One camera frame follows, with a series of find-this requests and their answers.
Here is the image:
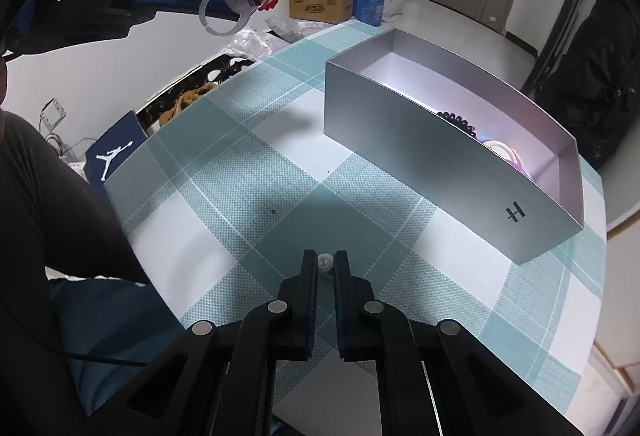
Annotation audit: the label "tan suede boots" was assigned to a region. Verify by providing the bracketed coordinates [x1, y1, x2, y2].
[158, 82, 218, 127]

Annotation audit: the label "clear ring with red charm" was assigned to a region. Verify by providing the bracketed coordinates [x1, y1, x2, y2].
[199, 0, 279, 39]

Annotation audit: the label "purple ring bracelet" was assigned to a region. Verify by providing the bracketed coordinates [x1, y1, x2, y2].
[482, 137, 533, 180]

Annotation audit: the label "navy Jordan shoe box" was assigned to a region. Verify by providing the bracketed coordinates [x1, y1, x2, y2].
[84, 111, 148, 200]

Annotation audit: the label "black and white slippers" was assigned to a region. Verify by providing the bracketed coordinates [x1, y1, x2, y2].
[136, 54, 254, 130]

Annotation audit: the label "teal plaid tablecloth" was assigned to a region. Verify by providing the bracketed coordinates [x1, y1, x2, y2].
[105, 21, 606, 411]

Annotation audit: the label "small clear bead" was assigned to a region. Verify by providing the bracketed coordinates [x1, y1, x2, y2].
[317, 253, 334, 274]

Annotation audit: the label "black backpack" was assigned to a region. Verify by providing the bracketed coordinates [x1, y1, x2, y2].
[536, 0, 639, 170]

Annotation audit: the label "black bead bracelet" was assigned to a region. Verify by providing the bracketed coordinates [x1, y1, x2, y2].
[435, 109, 478, 137]

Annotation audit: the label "grey cardboard box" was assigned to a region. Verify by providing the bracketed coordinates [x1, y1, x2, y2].
[324, 30, 585, 264]

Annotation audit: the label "clear plastic package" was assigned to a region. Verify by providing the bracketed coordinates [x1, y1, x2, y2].
[227, 28, 273, 61]

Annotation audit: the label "grey plastic mailer bag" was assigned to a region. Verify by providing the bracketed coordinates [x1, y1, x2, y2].
[266, 16, 324, 44]

